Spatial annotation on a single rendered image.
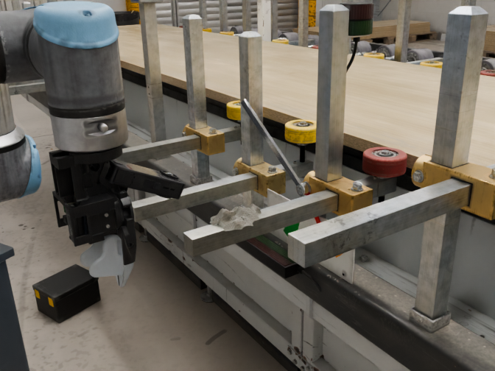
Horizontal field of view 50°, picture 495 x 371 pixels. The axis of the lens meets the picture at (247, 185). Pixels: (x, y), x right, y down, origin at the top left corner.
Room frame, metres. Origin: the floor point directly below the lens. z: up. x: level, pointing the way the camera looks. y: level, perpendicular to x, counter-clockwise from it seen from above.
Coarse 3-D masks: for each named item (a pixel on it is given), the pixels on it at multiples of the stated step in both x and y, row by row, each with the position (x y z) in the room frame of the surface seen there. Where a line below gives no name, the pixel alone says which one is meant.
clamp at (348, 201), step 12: (312, 180) 0.92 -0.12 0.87; (324, 180) 0.90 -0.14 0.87; (336, 180) 0.90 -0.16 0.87; (348, 180) 0.90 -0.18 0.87; (312, 192) 0.91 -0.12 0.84; (336, 192) 0.86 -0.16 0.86; (348, 192) 0.84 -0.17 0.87; (360, 192) 0.84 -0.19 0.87; (372, 192) 0.85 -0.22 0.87; (348, 204) 0.84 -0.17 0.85; (360, 204) 0.84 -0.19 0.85
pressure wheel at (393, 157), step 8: (368, 152) 0.94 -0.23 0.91; (376, 152) 0.95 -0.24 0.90; (384, 152) 0.93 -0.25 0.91; (392, 152) 0.95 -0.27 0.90; (400, 152) 0.94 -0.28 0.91; (368, 160) 0.92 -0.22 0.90; (376, 160) 0.91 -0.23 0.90; (384, 160) 0.90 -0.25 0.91; (392, 160) 0.90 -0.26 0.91; (400, 160) 0.90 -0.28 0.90; (368, 168) 0.92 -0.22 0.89; (376, 168) 0.91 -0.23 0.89; (384, 168) 0.90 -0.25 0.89; (392, 168) 0.90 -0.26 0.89; (400, 168) 0.91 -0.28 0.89; (376, 176) 0.91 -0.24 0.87; (384, 176) 0.90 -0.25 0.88; (392, 176) 0.90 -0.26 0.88; (384, 200) 0.94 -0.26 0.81
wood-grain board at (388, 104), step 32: (128, 32) 3.24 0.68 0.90; (160, 32) 3.20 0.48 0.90; (128, 64) 2.12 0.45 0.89; (224, 64) 2.03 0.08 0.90; (288, 64) 2.00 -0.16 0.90; (352, 64) 1.96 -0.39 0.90; (384, 64) 1.95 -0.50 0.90; (224, 96) 1.51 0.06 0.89; (288, 96) 1.46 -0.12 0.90; (352, 96) 1.44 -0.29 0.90; (384, 96) 1.43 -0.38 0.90; (416, 96) 1.42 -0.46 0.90; (480, 96) 1.40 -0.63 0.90; (352, 128) 1.13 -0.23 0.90; (384, 128) 1.12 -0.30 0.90; (416, 128) 1.12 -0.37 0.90; (480, 128) 1.11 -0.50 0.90; (480, 160) 0.90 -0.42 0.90
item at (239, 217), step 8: (240, 208) 0.76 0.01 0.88; (248, 208) 0.77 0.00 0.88; (256, 208) 0.79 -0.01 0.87; (216, 216) 0.76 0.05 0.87; (224, 216) 0.76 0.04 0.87; (232, 216) 0.76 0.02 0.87; (240, 216) 0.76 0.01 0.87; (248, 216) 0.76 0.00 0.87; (256, 216) 0.76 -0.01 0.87; (216, 224) 0.75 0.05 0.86; (224, 224) 0.74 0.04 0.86; (232, 224) 0.73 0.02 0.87; (240, 224) 0.73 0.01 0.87; (248, 224) 0.74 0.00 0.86
